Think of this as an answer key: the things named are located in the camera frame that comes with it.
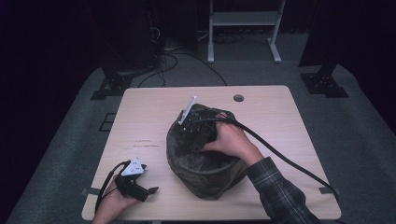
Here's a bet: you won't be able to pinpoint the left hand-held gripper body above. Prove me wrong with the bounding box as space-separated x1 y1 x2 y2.
113 157 150 203

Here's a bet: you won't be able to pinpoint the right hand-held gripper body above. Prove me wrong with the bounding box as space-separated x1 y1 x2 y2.
177 94 219 147

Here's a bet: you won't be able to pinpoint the black plastic trash bag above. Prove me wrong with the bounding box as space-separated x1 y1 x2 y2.
165 103 250 201

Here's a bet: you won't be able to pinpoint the person's left hand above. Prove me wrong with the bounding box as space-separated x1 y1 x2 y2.
92 179 139 224

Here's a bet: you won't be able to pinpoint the person's right hand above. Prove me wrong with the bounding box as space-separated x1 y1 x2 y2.
201 119 265 167

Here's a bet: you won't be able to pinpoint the grey tape strip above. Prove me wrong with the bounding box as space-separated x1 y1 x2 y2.
81 188 104 197
318 186 341 196

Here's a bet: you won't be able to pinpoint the black stand base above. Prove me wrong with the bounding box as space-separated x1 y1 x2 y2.
90 66 134 101
299 62 349 99

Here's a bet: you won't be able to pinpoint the black floor cables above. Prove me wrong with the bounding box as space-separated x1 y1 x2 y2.
136 50 228 88

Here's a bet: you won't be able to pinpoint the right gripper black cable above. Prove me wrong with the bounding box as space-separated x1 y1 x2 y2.
192 116 341 202

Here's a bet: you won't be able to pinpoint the white metal stand frame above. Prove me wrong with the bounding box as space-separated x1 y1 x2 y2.
207 0 287 64

